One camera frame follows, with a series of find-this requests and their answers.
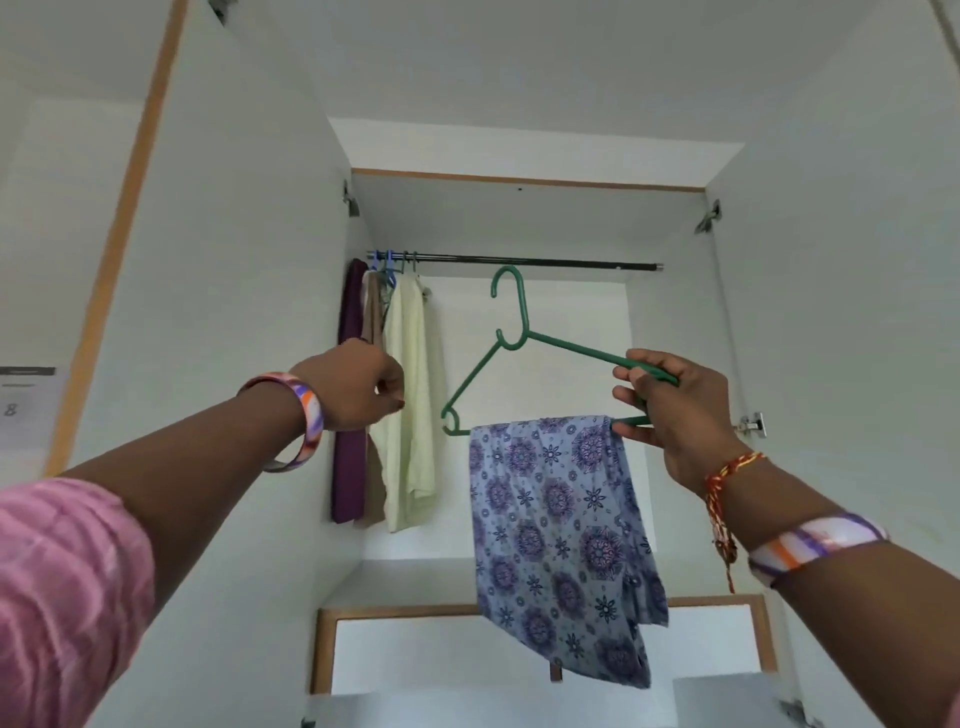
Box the light yellow shirt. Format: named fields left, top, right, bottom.
left=370, top=273, right=449, bottom=534

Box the blue floral patterned garment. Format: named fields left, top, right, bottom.
left=468, top=414, right=671, bottom=690

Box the beige garment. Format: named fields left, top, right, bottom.
left=360, top=270, right=389, bottom=527

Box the striped orange purple bangle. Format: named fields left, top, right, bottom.
left=237, top=372, right=327, bottom=474

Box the white notice with dark header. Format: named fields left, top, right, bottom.
left=0, top=364, right=62, bottom=452

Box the striped white purple bangle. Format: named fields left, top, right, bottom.
left=745, top=513, right=890, bottom=590

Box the green plastic hanger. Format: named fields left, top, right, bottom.
left=438, top=264, right=681, bottom=440

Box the dark metal wardrobe rod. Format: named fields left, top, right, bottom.
left=364, top=252, right=663, bottom=273

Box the person's left forearm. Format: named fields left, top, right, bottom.
left=60, top=382, right=309, bottom=617

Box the person's right forearm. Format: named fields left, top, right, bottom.
left=712, top=457, right=960, bottom=728

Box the person's left hand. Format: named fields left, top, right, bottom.
left=292, top=339, right=407, bottom=434

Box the person's right hand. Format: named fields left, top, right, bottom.
left=610, top=349, right=747, bottom=497

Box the purple tree-print t-shirt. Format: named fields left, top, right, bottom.
left=331, top=258, right=372, bottom=527

